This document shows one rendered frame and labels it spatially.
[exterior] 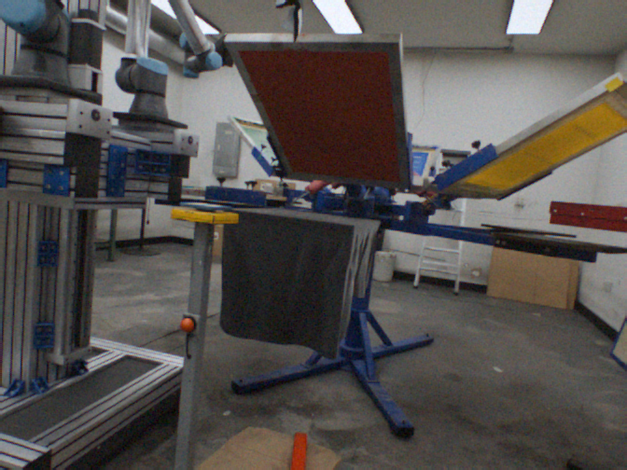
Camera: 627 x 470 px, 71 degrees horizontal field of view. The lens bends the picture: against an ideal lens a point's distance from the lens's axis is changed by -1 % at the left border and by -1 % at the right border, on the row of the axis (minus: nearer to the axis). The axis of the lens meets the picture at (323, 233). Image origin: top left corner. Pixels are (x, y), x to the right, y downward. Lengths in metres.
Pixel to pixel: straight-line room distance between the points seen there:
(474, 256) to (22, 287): 5.09
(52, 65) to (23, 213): 0.54
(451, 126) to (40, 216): 5.07
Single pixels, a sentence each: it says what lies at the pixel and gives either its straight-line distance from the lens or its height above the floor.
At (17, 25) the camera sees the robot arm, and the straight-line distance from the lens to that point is 1.43.
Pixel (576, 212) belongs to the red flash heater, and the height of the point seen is 1.07.
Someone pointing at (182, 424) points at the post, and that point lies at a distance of 1.38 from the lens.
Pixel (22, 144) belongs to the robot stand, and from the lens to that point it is 1.51.
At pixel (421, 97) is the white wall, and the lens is 6.13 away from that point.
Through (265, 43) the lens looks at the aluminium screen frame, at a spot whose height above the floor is 1.49.
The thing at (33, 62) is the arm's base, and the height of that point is 1.31.
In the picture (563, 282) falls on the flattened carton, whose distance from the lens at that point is 6.00.
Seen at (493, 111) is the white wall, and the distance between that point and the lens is 6.06.
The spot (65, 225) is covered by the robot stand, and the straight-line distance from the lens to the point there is 1.75.
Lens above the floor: 1.03
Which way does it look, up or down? 5 degrees down
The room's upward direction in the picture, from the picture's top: 6 degrees clockwise
